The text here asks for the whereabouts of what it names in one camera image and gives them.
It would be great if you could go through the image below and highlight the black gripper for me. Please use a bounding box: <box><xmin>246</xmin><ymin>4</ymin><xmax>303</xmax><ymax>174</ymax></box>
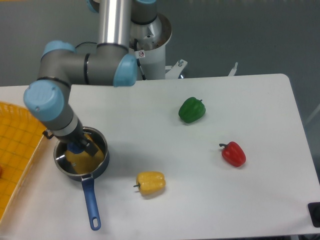
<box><xmin>42</xmin><ymin>126</ymin><xmax>98</xmax><ymax>157</ymax></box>

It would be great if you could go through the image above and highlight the black device at table corner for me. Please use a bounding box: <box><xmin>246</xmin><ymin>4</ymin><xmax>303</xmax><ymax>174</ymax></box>
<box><xmin>307</xmin><ymin>202</ymin><xmax>320</xmax><ymax>228</ymax></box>

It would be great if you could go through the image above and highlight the yellow plastic basket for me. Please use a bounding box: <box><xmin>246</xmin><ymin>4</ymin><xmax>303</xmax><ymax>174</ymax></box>
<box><xmin>0</xmin><ymin>101</ymin><xmax>46</xmax><ymax>223</ymax></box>

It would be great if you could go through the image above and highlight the red bell pepper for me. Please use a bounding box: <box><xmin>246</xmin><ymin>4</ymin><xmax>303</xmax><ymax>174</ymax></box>
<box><xmin>219</xmin><ymin>141</ymin><xmax>247</xmax><ymax>168</ymax></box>

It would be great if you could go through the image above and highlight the yellow bell pepper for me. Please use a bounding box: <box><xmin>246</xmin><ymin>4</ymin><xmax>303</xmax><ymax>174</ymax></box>
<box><xmin>133</xmin><ymin>171</ymin><xmax>166</xmax><ymax>195</ymax></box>

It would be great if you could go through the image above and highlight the green bell pepper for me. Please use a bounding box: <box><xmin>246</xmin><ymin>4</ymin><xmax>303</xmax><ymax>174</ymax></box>
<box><xmin>178</xmin><ymin>96</ymin><xmax>206</xmax><ymax>124</ymax></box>

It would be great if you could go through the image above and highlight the yellow bread slice toy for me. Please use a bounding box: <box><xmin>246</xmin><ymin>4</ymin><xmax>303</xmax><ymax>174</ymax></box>
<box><xmin>64</xmin><ymin>143</ymin><xmax>105</xmax><ymax>174</ymax></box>

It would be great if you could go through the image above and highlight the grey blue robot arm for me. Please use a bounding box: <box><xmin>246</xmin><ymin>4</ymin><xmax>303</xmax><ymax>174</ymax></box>
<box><xmin>23</xmin><ymin>0</ymin><xmax>158</xmax><ymax>156</ymax></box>

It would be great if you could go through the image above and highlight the white table clamp bracket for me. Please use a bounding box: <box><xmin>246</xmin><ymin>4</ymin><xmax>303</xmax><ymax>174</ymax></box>
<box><xmin>228</xmin><ymin>62</ymin><xmax>238</xmax><ymax>77</ymax></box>

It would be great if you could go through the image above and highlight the glass pot lid blue knob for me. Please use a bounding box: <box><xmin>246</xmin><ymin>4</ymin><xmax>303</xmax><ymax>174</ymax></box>
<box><xmin>53</xmin><ymin>126</ymin><xmax>109</xmax><ymax>176</ymax></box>

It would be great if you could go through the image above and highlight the black pot blue handle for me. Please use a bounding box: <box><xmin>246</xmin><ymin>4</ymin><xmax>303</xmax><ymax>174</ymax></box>
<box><xmin>53</xmin><ymin>127</ymin><xmax>111</xmax><ymax>231</ymax></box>

